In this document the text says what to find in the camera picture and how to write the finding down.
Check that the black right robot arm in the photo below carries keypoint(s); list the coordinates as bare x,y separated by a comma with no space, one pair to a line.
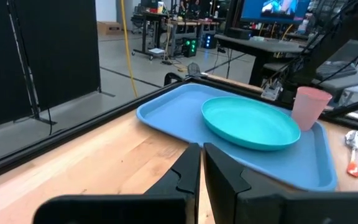
303,74

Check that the blue plastic tray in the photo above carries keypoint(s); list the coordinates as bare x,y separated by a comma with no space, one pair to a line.
172,115

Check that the gray workstation cart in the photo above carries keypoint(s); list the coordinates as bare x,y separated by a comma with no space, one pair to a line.
346,49

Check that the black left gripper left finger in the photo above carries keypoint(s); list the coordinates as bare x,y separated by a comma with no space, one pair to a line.
120,211

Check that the computer with blue lights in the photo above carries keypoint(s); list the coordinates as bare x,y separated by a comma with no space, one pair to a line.
209,40

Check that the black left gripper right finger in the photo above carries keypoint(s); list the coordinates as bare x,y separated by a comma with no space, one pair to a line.
259,205

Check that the large wall screen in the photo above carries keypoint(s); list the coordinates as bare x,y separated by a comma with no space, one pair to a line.
275,11

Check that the brown cardboard box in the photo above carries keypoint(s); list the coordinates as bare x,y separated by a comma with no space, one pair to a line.
109,28

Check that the black desk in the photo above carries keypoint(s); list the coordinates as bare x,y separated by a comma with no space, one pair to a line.
259,46

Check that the wooden top workbench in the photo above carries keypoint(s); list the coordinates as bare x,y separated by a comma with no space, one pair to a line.
194,23

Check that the pink plastic cup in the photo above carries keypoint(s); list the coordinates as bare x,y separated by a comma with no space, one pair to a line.
309,109

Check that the backlit black keyboard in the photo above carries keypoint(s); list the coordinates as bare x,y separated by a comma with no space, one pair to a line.
334,70

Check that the teal plastic plate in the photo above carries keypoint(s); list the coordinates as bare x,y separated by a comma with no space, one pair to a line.
247,124

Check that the computer with green lights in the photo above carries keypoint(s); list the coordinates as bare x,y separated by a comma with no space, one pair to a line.
190,46

